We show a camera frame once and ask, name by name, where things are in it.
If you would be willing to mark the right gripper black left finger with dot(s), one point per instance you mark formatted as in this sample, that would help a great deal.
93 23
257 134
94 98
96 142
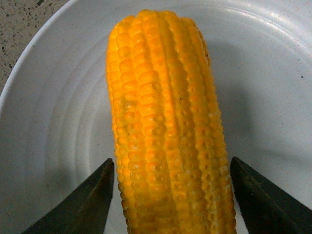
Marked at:
85 210

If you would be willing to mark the light blue plate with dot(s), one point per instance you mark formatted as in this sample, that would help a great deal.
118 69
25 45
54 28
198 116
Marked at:
55 121

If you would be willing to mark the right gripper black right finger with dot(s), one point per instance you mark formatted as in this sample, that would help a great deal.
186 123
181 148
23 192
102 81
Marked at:
266 208

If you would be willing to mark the yellow corn cob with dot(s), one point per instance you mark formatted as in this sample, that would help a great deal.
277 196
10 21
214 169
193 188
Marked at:
172 166

